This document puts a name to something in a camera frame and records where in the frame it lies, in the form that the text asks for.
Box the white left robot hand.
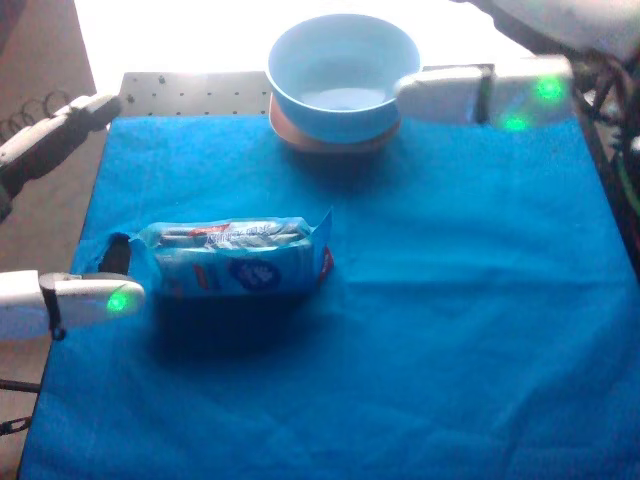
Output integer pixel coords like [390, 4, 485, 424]
[0, 89, 147, 342]

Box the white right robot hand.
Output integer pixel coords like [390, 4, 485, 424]
[393, 0, 640, 129]

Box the blue cloth mat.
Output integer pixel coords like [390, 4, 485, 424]
[18, 112, 640, 480]

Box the pink square plate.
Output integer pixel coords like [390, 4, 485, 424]
[268, 94, 402, 154]

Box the light blue bowl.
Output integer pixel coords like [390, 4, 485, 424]
[266, 13, 422, 145]

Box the black strap with red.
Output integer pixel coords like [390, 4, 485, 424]
[0, 415, 32, 437]

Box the black cable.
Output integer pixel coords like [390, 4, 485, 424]
[0, 378, 42, 394]

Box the blue plastic tissue package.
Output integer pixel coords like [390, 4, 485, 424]
[131, 206, 335, 300]

